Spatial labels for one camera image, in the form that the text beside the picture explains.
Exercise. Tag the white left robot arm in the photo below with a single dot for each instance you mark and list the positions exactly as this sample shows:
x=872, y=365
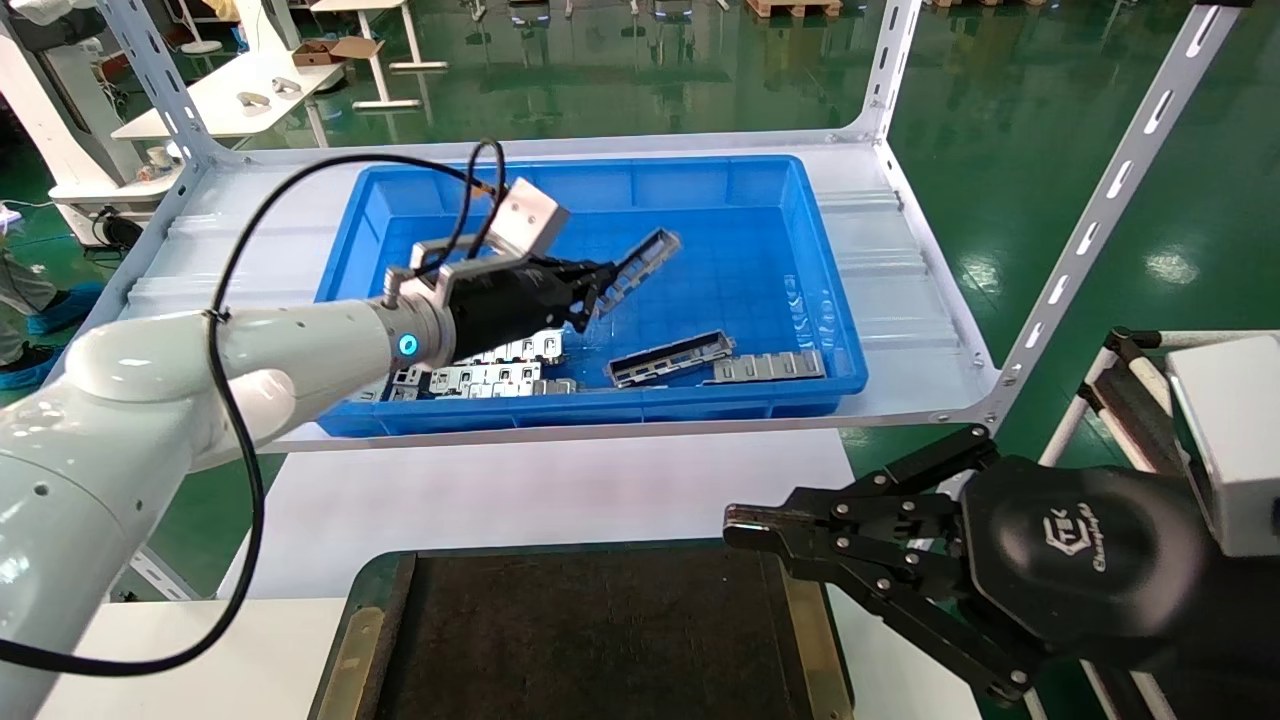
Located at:
x=120, y=430

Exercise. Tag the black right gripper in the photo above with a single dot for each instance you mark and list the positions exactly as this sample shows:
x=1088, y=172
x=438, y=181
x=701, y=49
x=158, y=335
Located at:
x=1090, y=560

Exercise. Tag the white robot column with base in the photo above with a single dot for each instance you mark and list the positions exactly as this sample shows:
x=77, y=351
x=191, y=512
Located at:
x=60, y=120

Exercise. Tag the white round-base floor stand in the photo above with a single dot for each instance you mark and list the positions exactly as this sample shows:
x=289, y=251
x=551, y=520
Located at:
x=205, y=45

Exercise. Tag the person with blue shoe covers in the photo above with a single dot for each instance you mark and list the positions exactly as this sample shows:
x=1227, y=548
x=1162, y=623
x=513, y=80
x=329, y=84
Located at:
x=62, y=310

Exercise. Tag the white cup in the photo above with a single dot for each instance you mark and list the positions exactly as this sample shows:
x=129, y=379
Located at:
x=160, y=162

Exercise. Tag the grey ribbed metal strip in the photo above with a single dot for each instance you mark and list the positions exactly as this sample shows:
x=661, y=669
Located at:
x=770, y=367

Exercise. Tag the white office table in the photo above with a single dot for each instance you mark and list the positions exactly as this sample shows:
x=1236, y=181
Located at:
x=210, y=110

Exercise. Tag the long dark metal channel part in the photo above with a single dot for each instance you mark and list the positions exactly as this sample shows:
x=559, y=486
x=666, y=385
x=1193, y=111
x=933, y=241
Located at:
x=665, y=360
x=645, y=260

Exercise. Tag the large blue plastic bin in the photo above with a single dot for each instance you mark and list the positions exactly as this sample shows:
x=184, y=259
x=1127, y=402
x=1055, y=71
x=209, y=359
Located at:
x=720, y=280

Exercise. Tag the white table with T-foot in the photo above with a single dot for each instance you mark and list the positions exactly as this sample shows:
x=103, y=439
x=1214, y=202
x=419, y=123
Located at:
x=375, y=60

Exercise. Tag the wooden pallet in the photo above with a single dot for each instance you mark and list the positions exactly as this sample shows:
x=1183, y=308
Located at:
x=795, y=8

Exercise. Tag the white tube stand black padding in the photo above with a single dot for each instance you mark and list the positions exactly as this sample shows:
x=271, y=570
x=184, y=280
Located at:
x=1130, y=400

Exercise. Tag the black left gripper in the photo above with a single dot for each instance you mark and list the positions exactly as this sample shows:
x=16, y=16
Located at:
x=510, y=305

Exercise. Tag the white perforated metal rack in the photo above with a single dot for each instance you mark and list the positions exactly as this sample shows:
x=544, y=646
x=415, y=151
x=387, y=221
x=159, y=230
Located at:
x=900, y=300

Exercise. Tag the black flat container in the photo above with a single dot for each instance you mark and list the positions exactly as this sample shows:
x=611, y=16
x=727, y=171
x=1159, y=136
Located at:
x=600, y=640

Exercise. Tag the brown cardboard box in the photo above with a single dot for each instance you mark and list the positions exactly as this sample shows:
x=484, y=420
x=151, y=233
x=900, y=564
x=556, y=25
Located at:
x=335, y=50

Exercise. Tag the silver slotted metal strip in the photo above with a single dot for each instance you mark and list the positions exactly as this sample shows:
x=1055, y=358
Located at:
x=480, y=378
x=548, y=387
x=530, y=348

